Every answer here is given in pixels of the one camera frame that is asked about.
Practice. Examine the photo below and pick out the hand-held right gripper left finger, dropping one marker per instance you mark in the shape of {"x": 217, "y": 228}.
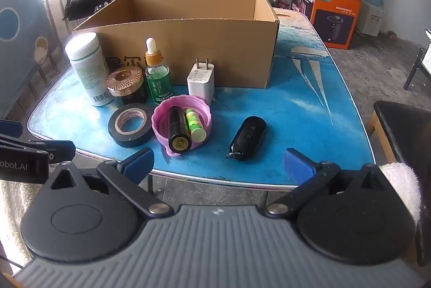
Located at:
{"x": 138, "y": 163}

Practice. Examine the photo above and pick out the pink plastic lid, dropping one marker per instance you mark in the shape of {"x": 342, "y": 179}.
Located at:
{"x": 161, "y": 119}

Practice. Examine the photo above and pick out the black tape roll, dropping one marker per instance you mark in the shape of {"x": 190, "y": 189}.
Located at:
{"x": 114, "y": 130}

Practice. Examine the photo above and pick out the metal railing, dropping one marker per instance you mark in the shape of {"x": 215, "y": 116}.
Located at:
{"x": 54, "y": 39}

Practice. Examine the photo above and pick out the small red floor object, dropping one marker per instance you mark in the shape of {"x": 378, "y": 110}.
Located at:
{"x": 392, "y": 35}

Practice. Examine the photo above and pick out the white charger plug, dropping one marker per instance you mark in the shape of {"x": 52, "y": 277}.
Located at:
{"x": 200, "y": 82}

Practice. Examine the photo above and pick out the white plastic bottle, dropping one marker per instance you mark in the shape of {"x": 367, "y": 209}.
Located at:
{"x": 87, "y": 72}

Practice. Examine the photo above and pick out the green dropper bottle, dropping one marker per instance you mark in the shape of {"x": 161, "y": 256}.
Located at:
{"x": 158, "y": 86}

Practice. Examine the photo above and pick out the black lipstick tube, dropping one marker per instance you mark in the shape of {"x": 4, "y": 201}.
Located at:
{"x": 178, "y": 130}

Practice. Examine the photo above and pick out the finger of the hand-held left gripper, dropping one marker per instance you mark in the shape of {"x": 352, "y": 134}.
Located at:
{"x": 62, "y": 150}
{"x": 10, "y": 127}

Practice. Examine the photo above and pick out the blue printed cloth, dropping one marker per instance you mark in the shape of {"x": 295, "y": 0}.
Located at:
{"x": 20, "y": 39}

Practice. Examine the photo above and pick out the green lip balm tube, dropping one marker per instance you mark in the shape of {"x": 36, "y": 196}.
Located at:
{"x": 194, "y": 126}

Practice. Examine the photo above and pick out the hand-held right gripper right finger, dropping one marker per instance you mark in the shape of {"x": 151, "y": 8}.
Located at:
{"x": 298, "y": 165}

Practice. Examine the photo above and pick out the white water dispenser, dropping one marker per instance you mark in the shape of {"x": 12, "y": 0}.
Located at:
{"x": 370, "y": 19}

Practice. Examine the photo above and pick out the white fluffy towel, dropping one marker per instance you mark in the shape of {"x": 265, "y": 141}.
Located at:
{"x": 400, "y": 187}

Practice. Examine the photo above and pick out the black bag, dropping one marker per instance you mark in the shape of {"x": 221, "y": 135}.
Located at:
{"x": 84, "y": 5}

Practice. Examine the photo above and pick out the dark jar with gold lid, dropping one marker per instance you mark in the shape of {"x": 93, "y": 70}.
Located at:
{"x": 124, "y": 81}

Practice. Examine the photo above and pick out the brown cardboard box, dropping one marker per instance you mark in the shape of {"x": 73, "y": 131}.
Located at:
{"x": 219, "y": 52}

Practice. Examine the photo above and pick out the black cushioned wooden chair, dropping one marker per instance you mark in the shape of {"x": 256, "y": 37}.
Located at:
{"x": 404, "y": 126}

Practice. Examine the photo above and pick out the black key fob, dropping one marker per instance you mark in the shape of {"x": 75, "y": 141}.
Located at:
{"x": 247, "y": 136}

